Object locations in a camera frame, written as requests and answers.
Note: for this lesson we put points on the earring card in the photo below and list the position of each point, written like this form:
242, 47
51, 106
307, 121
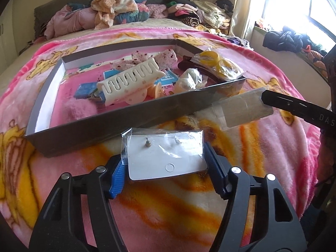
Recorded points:
162, 157

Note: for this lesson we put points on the clear plastic packet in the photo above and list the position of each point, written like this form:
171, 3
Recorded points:
244, 107

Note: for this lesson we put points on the bag with white item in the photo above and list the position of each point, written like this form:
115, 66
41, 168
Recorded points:
189, 78

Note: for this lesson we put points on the pink book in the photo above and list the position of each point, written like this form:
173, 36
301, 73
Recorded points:
71, 80

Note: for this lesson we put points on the pile of folded clothes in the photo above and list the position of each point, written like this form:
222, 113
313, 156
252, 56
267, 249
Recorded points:
207, 10

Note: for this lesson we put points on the pink fluffy pompom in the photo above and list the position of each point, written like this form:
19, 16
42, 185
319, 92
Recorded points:
81, 110

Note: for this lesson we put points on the white wardrobe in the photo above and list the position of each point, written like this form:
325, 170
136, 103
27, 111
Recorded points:
8, 18

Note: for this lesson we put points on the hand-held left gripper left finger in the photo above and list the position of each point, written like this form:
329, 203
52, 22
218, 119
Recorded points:
116, 181

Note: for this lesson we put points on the grey shallow cardboard box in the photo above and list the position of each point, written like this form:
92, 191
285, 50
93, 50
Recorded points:
105, 128

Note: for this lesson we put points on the pink bear print blanket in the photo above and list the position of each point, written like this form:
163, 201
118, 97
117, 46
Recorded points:
183, 215

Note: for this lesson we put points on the cream curtain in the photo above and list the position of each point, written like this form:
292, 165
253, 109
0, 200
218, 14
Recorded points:
244, 10

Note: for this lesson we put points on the bag of yellow rings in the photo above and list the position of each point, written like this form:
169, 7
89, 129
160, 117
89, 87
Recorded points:
210, 57

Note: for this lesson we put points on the orange and black cloth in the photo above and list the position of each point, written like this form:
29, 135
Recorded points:
315, 57

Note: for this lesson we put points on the pink quilt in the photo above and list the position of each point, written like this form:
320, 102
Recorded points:
71, 18

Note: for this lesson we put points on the white comb hair clip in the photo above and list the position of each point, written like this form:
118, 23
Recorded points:
126, 78

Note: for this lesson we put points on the orange and white cloth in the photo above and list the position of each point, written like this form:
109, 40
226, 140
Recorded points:
115, 2

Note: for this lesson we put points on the black jacket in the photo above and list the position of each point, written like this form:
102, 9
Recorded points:
283, 39

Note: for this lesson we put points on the floral bow hair accessory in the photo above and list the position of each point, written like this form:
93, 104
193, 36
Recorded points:
168, 56

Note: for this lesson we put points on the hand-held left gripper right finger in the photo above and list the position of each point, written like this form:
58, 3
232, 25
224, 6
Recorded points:
216, 168

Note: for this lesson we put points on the window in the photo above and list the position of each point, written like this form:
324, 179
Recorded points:
288, 0

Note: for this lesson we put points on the pile of clothes on bed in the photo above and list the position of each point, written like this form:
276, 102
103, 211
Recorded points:
52, 8

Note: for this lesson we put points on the purple clothes heap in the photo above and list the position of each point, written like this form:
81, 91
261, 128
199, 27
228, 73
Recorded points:
239, 42

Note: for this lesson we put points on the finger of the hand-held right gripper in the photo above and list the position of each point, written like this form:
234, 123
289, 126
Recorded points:
288, 102

